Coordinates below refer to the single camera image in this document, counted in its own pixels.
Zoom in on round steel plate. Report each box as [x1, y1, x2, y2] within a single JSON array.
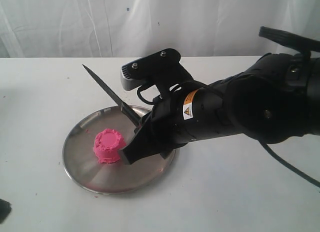
[[62, 106, 179, 195]]

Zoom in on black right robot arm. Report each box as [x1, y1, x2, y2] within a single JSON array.
[[119, 26, 320, 164]]

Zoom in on white backdrop curtain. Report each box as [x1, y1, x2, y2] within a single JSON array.
[[0, 0, 320, 58]]

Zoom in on pink sand mound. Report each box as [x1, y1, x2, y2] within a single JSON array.
[[93, 128, 126, 164]]

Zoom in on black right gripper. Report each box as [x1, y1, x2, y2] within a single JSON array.
[[121, 81, 238, 165]]

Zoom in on black knife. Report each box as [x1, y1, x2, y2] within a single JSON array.
[[82, 64, 141, 128]]

